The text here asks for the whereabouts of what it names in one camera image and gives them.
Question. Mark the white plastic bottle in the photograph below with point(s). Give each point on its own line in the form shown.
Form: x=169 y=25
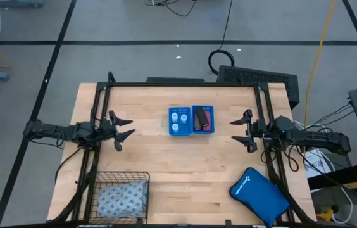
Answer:
x=175 y=128
x=174 y=117
x=184 y=118

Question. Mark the white printed bag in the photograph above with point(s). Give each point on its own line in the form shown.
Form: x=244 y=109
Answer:
x=319 y=164

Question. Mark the yellow power plug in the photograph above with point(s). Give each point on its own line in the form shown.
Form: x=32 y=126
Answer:
x=325 y=215

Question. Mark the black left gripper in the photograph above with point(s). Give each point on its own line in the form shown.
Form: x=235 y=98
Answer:
x=107 y=131

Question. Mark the tan bandage roll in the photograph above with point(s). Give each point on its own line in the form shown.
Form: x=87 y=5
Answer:
x=197 y=124

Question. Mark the black bandage roll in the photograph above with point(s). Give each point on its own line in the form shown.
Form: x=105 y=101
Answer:
x=202 y=117

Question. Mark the grey flat box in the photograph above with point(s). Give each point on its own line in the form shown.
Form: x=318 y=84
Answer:
x=14 y=3

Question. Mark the black metal beam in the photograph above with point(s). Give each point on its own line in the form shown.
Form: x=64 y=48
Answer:
x=349 y=174

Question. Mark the black perforated computer case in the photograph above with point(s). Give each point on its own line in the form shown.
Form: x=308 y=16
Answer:
x=254 y=76

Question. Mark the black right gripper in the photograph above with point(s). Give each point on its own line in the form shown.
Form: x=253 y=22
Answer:
x=260 y=130

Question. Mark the grey patterned fabric pouch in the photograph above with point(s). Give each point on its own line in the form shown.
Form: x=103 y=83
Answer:
x=121 y=199

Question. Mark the pink red bandage roll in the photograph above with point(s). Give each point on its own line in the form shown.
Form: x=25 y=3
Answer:
x=209 y=122

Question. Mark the black metal table frame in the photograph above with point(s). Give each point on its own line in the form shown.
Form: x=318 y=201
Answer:
x=181 y=84

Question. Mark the blue first aid pouch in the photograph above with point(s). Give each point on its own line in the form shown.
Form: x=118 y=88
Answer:
x=257 y=196

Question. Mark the blue plastic bin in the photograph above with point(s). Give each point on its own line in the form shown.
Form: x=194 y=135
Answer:
x=210 y=108
x=186 y=131

